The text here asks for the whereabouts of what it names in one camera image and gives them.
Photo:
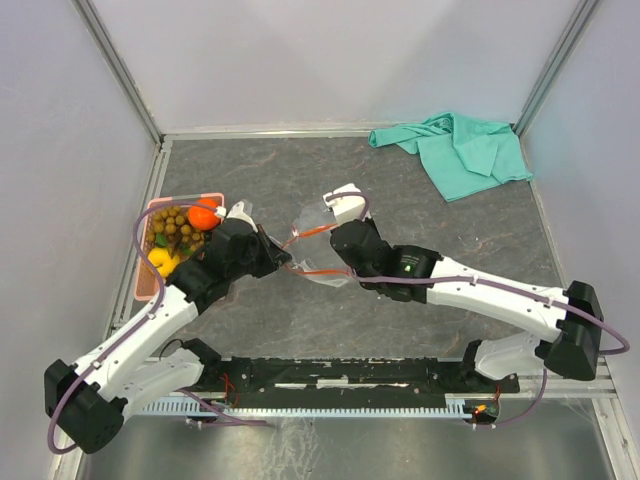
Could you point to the clear zip top bag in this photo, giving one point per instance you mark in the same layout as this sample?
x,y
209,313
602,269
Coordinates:
x,y
312,256

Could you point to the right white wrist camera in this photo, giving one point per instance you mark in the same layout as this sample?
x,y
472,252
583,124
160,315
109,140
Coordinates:
x,y
347,203

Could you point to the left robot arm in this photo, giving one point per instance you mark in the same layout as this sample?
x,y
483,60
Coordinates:
x,y
92,398

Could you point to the pink perforated basket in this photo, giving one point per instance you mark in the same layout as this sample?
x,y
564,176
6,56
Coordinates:
x,y
148,280

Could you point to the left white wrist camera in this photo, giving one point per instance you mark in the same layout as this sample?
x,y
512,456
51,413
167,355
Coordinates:
x,y
241,210

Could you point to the teal cloth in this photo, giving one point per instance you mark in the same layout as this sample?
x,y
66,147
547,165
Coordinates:
x,y
461,155

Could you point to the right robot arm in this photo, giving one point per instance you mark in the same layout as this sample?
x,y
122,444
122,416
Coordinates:
x,y
559,328

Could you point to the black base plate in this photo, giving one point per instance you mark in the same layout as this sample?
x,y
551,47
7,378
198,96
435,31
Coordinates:
x,y
335,384

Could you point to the orange toy fruit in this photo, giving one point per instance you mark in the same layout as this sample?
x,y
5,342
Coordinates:
x,y
203,216

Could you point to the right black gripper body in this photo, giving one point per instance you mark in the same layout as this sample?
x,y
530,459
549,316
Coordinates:
x,y
368,222

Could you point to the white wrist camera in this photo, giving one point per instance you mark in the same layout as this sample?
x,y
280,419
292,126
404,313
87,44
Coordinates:
x,y
347,203
241,210

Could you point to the brown longan bunch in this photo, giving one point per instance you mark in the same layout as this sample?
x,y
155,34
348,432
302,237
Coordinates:
x,y
170,228

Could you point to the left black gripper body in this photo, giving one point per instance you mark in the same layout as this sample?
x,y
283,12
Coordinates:
x,y
252,263

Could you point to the yellow toy fruit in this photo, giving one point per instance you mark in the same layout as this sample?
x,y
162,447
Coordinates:
x,y
163,261

